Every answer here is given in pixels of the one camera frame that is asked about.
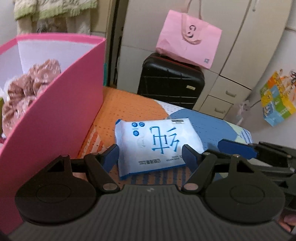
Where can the beige wooden wardrobe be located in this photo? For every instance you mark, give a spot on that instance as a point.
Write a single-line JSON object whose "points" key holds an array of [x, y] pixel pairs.
{"points": [[233, 41]]}

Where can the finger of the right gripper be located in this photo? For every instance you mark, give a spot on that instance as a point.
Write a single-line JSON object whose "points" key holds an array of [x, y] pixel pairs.
{"points": [[231, 148]]}

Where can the pink tote bag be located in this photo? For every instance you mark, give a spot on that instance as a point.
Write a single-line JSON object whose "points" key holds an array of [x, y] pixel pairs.
{"points": [[188, 39]]}

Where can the black clothes rack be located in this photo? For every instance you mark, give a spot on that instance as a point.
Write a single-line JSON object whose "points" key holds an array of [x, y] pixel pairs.
{"points": [[112, 42]]}

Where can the cream knit cardigan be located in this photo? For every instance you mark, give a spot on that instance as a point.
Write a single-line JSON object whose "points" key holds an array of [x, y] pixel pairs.
{"points": [[76, 15]]}

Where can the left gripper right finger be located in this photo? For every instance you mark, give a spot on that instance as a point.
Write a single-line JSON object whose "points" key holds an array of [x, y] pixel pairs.
{"points": [[206, 168]]}

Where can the colourful paper gift bag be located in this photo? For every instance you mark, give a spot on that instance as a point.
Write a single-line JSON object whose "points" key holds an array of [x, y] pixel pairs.
{"points": [[277, 97]]}

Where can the large wet wipes pack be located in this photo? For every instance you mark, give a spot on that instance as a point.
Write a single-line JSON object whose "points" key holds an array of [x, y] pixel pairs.
{"points": [[153, 145]]}

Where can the patchwork patterned tablecloth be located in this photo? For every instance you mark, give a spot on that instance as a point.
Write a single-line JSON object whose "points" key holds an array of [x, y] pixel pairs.
{"points": [[126, 106]]}

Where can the black suitcase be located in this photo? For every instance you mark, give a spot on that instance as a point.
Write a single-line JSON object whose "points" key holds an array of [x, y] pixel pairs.
{"points": [[170, 81]]}

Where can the pink floral fabric scrunchie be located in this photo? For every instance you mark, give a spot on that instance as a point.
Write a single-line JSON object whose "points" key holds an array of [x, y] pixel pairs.
{"points": [[24, 90]]}

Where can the pink cardboard box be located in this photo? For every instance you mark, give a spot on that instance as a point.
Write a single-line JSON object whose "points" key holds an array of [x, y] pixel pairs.
{"points": [[59, 119]]}

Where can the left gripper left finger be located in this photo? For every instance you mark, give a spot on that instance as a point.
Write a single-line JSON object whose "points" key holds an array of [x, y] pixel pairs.
{"points": [[97, 167]]}

